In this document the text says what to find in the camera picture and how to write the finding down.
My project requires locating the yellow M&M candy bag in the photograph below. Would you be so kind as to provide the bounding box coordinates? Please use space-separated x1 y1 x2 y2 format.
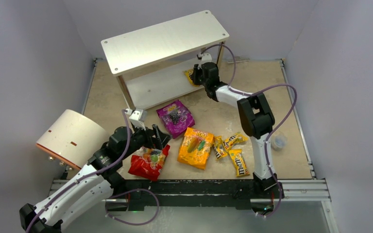
183 69 199 87

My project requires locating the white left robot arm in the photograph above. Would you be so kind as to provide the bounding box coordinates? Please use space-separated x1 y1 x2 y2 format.
19 125 171 233

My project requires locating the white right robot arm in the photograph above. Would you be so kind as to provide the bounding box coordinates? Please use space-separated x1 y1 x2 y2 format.
190 62 282 191

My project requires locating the purple gummy candy bag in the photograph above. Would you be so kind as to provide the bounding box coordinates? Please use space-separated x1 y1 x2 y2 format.
156 100 195 139

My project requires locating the red gummy candy bag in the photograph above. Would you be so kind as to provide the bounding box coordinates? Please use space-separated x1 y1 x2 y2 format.
128 145 170 182

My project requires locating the orange gummy candy bag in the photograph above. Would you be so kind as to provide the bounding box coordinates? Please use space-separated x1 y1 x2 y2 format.
177 127 214 170

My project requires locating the white two-tier shelf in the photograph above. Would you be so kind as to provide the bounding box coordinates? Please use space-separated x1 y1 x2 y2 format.
101 10 229 109

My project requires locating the white cylindrical lamp shade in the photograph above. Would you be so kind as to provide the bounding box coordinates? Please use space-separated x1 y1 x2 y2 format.
36 109 109 170

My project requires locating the small clear plastic cup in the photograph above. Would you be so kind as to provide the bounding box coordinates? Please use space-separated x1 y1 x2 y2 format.
271 133 288 151

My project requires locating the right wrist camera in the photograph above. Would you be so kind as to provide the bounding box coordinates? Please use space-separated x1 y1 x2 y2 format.
197 52 212 66

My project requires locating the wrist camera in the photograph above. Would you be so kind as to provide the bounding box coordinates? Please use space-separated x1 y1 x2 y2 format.
197 52 212 66
124 108 147 130

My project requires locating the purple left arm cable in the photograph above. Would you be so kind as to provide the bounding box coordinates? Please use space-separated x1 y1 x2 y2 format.
25 109 133 233

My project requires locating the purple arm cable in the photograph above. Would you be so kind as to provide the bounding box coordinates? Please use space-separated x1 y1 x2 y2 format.
200 43 298 219
25 109 133 233

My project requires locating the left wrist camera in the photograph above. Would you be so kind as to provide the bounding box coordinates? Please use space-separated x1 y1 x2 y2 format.
124 108 147 130

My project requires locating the grey bracket at wall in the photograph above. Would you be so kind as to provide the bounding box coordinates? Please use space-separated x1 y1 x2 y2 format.
227 57 251 64

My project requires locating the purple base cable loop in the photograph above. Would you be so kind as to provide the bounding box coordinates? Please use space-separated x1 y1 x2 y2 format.
105 188 159 226

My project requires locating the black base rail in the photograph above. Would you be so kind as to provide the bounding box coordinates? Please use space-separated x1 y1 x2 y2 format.
111 179 284 211

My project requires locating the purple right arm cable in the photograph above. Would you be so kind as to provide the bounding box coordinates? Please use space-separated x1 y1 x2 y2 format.
200 43 298 219

